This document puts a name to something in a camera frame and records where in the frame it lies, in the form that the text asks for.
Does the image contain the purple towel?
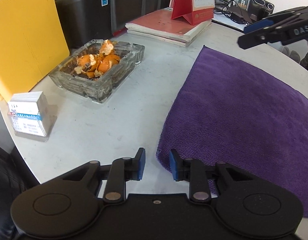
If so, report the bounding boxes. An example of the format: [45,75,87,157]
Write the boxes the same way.
[156,47,308,218]

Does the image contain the black water dispenser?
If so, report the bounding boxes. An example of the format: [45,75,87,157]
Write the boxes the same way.
[247,0,274,23]

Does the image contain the black power adapter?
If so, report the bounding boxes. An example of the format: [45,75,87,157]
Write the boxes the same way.
[230,12,245,24]

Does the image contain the grey slippers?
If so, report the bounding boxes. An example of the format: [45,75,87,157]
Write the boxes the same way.
[280,46,301,63]

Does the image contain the white papers on desk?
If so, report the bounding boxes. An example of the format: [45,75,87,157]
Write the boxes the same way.
[212,14,245,33]

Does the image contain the red desk calendar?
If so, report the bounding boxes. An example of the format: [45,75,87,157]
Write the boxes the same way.
[170,0,215,25]

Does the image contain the glass ashtray with peels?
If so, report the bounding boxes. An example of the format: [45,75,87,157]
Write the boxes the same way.
[49,39,145,103]

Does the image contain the red book stack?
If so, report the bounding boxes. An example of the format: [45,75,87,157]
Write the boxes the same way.
[125,8,211,47]

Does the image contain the white card box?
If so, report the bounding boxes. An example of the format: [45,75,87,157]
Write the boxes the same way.
[8,91,51,137]

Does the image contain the yellow folder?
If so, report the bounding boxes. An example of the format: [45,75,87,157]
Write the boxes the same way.
[0,0,69,101]

